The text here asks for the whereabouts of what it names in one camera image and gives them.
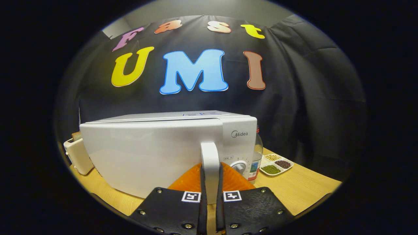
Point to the white microwave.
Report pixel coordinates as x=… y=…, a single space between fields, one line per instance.
x=147 y=153

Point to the white divided dish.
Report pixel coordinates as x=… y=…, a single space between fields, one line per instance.
x=265 y=162

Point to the white toaster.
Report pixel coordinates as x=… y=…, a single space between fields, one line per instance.
x=78 y=158

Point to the black backdrop cloth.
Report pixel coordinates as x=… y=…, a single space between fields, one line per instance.
x=310 y=98

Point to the clear plastic bottle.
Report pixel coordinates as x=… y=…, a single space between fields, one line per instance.
x=256 y=156

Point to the toasted bread slice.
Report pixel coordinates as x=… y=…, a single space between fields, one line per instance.
x=76 y=136

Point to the yellow soybeans pile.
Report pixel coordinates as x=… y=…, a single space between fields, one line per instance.
x=272 y=157

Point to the dark red beans pile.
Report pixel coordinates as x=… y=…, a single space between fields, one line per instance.
x=283 y=164

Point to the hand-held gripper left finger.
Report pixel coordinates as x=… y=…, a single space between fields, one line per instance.
x=169 y=212

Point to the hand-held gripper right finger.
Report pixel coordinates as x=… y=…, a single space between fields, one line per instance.
x=254 y=212

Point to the green mung beans pile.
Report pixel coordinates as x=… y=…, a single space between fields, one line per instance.
x=270 y=169

